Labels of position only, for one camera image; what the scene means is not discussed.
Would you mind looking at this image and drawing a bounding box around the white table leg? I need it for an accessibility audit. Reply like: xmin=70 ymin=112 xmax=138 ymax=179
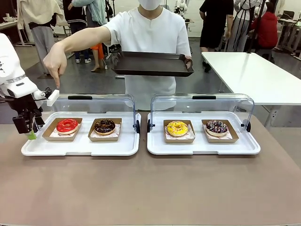
xmin=264 ymin=105 xmax=280 ymax=128

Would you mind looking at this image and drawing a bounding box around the brown cardboard donut box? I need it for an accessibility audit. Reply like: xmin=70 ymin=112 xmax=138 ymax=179
xmin=163 ymin=119 xmax=196 ymax=145
xmin=88 ymin=118 xmax=123 ymax=143
xmin=201 ymin=119 xmax=240 ymax=144
xmin=41 ymin=117 xmax=83 ymax=142

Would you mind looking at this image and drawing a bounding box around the dark brown serving tray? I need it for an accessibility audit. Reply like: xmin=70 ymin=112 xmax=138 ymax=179
xmin=111 ymin=51 xmax=195 ymax=78

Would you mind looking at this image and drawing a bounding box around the white background table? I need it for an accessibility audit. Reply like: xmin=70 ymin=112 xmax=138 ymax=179
xmin=201 ymin=51 xmax=301 ymax=106

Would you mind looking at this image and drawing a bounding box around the black stand pole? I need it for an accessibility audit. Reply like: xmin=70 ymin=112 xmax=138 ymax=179
xmin=246 ymin=0 xmax=269 ymax=54

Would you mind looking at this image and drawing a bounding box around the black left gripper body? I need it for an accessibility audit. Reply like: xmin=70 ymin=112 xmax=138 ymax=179
xmin=8 ymin=93 xmax=43 ymax=118

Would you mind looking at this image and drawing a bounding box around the background desk with items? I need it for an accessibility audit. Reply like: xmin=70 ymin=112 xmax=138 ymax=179
xmin=0 ymin=13 xmax=32 ymax=47

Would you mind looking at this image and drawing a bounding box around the bystander in dark clothes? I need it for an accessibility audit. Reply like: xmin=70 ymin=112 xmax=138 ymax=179
xmin=63 ymin=0 xmax=93 ymax=64

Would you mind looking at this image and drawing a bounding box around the person in white shirt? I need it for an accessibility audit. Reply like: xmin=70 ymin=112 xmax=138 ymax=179
xmin=103 ymin=6 xmax=192 ymax=111

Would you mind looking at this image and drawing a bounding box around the chocolate donut with nut bits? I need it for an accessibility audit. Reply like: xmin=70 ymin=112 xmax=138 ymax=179
xmin=94 ymin=119 xmax=116 ymax=136

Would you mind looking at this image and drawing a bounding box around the bystander in black dress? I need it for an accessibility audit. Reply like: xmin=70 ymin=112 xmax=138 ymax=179
xmin=199 ymin=0 xmax=235 ymax=73

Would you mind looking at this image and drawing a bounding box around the white display tray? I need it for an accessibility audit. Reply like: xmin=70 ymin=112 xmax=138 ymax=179
xmin=21 ymin=111 xmax=142 ymax=157
xmin=147 ymin=111 xmax=261 ymax=156

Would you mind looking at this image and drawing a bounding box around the bystander in red jacket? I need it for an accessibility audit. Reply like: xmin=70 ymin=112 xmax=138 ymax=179
xmin=250 ymin=1 xmax=279 ymax=50

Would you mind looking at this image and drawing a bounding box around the chocolate donut with white stripes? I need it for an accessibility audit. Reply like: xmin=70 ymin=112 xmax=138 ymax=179
xmin=206 ymin=120 xmax=229 ymax=137

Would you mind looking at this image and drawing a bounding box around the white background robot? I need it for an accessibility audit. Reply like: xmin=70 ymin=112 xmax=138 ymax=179
xmin=173 ymin=0 xmax=189 ymax=17

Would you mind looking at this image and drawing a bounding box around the white printed paper liner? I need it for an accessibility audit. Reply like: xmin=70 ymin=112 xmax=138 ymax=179
xmin=166 ymin=122 xmax=195 ymax=139
xmin=90 ymin=122 xmax=121 ymax=138
xmin=49 ymin=127 xmax=79 ymax=137
xmin=203 ymin=124 xmax=232 ymax=139

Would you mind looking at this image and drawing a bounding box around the person's left hand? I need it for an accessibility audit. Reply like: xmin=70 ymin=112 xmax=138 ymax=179
xmin=184 ymin=54 xmax=194 ymax=70

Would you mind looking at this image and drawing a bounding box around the white face mask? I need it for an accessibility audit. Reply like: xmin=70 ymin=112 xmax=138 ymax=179
xmin=137 ymin=0 xmax=164 ymax=11

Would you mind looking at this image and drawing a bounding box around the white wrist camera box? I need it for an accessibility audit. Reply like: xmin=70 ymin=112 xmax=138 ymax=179
xmin=32 ymin=87 xmax=60 ymax=107

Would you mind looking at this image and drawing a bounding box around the bystander in black apron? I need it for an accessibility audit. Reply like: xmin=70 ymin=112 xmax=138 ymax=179
xmin=226 ymin=0 xmax=257 ymax=53

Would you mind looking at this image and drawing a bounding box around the person's right hand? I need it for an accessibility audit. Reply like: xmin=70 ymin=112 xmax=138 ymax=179
xmin=43 ymin=43 xmax=66 ymax=89

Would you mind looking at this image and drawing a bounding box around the yellow glazed sprinkle donut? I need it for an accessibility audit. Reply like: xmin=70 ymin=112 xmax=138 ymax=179
xmin=166 ymin=121 xmax=190 ymax=137

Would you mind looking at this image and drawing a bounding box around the red glazed donut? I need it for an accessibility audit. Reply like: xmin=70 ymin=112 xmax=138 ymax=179
xmin=56 ymin=119 xmax=79 ymax=136

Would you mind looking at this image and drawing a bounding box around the clear plastic tray lid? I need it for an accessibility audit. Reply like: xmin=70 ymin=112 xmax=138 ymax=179
xmin=50 ymin=94 xmax=137 ymax=132
xmin=150 ymin=93 xmax=255 ymax=132

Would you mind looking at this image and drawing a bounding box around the person's right forearm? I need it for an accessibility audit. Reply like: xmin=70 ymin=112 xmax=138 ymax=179
xmin=54 ymin=25 xmax=113 ymax=55

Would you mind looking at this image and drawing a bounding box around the bystander in beige top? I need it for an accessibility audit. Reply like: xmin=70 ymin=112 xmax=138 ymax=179
xmin=16 ymin=0 xmax=64 ymax=76

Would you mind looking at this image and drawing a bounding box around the bystander in teal top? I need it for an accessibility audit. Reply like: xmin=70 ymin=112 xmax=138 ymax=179
xmin=71 ymin=0 xmax=109 ymax=72

